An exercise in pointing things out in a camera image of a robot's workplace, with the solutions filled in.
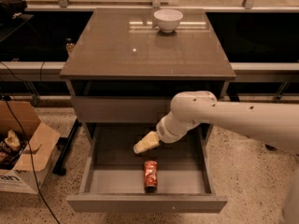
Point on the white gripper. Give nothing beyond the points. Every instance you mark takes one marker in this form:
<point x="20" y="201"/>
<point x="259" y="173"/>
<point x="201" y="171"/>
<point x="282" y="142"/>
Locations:
<point x="163" y="132"/>

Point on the red coke can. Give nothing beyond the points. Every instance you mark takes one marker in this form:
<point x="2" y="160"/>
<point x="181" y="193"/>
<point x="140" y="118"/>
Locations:
<point x="150" y="176"/>

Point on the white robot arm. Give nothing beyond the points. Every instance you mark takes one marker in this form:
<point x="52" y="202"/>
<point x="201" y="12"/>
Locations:
<point x="277" y="125"/>

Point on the open grey middle drawer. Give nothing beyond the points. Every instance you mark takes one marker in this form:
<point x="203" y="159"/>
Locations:
<point x="113" y="180"/>

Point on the closed grey top drawer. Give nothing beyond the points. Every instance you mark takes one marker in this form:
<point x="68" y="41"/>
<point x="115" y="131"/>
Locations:
<point x="120" y="109"/>

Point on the grey drawer cabinet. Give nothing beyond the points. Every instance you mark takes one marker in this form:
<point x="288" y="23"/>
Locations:
<point x="122" y="53"/>

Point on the white ceramic bowl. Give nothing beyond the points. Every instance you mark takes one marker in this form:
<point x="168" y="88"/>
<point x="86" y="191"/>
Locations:
<point x="167" y="20"/>

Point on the small bottle behind cabinet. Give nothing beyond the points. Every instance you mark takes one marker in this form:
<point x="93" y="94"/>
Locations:
<point x="69" y="45"/>

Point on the open cardboard box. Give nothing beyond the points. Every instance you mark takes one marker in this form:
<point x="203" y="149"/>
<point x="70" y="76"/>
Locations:
<point x="31" y="169"/>

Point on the snack bag in box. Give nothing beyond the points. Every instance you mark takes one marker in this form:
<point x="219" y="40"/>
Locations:
<point x="11" y="148"/>

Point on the black bag on shelf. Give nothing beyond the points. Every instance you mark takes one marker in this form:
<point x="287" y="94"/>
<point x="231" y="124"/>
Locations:
<point x="10" y="10"/>

